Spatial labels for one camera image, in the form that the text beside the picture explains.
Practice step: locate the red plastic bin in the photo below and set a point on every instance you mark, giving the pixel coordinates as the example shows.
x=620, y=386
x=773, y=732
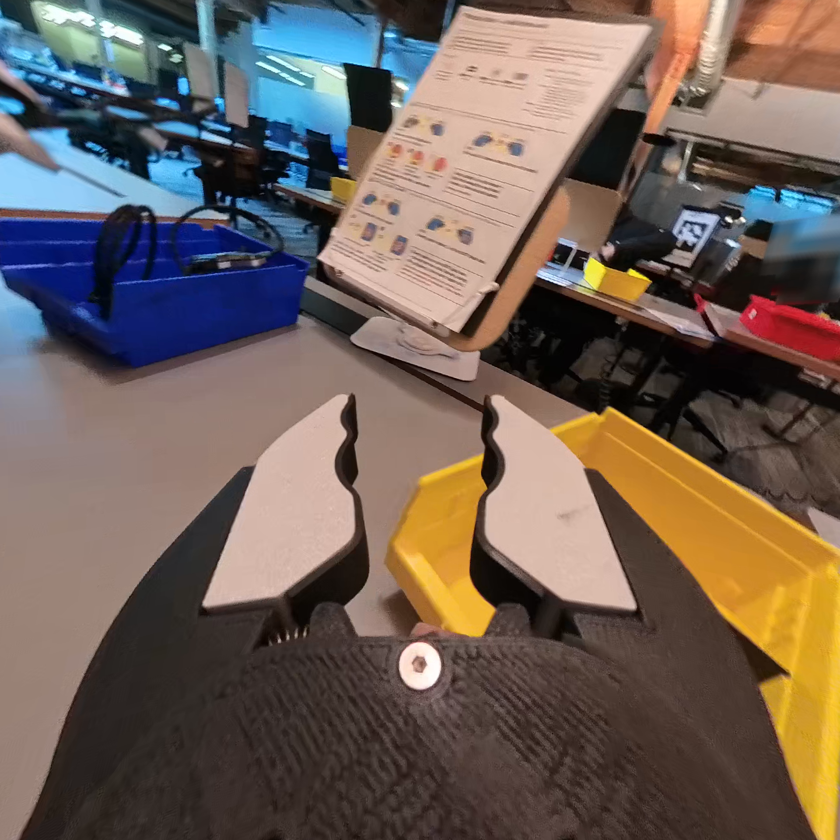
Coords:
x=787, y=325

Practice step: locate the black square adapter box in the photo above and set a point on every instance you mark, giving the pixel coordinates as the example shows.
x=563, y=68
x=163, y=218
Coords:
x=223, y=261

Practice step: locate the screen with black-white tag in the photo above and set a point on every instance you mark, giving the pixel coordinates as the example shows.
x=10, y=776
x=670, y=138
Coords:
x=695, y=229

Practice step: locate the wooden background table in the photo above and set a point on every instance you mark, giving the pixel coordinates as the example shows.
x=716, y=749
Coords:
x=754, y=342

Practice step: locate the instruction sheet on stand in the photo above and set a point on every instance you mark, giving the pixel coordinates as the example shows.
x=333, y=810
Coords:
x=525, y=289

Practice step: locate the blue plastic bin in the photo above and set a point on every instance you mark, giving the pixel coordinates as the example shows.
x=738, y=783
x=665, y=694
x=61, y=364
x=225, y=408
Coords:
x=184, y=321

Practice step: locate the printed instruction sheet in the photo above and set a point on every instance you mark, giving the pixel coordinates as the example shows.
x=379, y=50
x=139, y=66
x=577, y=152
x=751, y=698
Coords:
x=485, y=164

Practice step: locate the grey desk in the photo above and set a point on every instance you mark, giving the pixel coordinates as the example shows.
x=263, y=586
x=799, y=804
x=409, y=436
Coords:
x=131, y=459

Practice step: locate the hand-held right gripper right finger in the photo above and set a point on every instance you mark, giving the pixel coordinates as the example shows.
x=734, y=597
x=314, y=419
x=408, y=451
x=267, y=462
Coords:
x=551, y=518

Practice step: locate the small yellow plastic bin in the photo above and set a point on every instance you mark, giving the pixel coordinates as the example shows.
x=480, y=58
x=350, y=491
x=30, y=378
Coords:
x=342, y=189

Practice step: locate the large yellow plastic bin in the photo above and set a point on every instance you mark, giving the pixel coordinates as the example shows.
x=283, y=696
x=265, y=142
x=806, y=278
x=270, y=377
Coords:
x=722, y=544

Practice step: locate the black office chair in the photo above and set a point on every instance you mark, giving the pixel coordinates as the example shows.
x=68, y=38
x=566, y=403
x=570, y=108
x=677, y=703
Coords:
x=323, y=157

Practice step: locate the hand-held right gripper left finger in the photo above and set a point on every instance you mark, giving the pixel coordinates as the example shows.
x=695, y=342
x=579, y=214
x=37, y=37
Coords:
x=295, y=512

